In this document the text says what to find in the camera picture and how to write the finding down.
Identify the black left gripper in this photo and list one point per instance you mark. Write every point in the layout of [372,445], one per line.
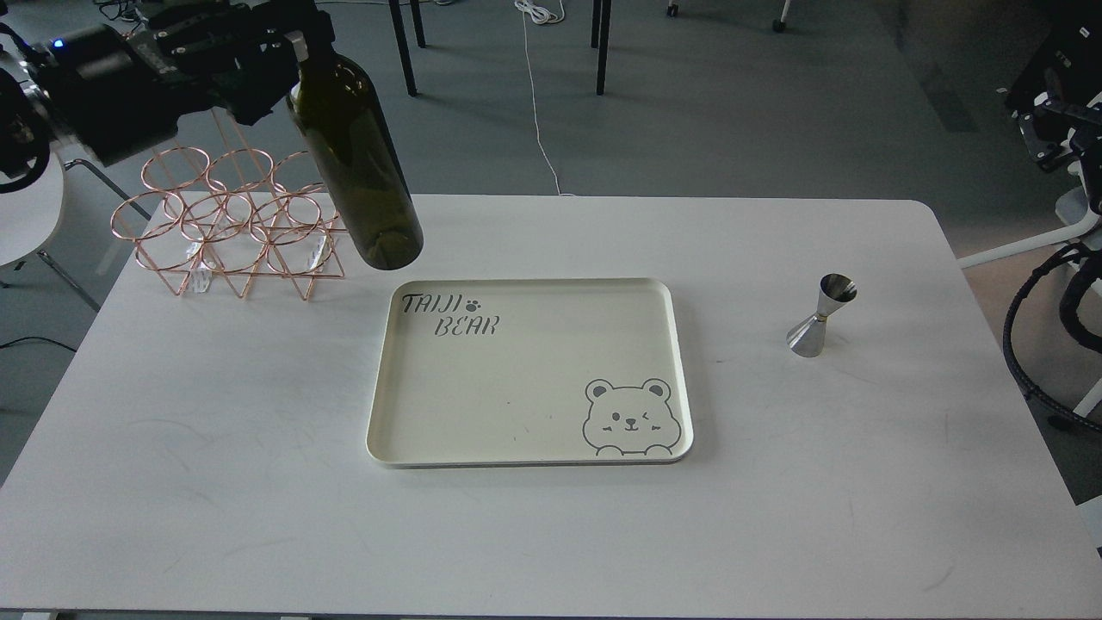
[118,97]

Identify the dark green wine bottle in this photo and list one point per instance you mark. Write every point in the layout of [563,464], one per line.
[337,111]

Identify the silver steel jigger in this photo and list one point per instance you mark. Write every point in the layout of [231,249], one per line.
[808,337]

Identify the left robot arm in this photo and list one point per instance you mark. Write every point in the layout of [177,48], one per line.
[31,129]

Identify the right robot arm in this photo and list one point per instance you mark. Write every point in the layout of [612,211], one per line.
[1084,147]

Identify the black table legs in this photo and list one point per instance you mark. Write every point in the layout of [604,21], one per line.
[507,55]

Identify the cream bear serving tray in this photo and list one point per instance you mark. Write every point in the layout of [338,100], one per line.
[530,372]

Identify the black equipment case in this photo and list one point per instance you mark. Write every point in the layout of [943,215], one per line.
[1072,51]

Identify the copper wire wine rack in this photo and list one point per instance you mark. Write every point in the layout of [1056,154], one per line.
[231,218]

